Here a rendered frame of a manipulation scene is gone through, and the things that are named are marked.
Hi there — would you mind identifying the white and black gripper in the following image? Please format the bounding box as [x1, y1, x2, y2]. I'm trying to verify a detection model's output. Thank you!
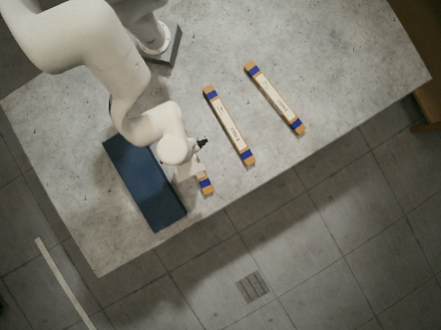
[187, 138, 208, 155]

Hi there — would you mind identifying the dark blue rectangular slab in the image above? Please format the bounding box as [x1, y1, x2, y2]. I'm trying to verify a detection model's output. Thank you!
[102, 133, 188, 234]

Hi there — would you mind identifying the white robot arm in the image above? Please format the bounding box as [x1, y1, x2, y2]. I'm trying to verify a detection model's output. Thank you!
[0, 0, 207, 182]

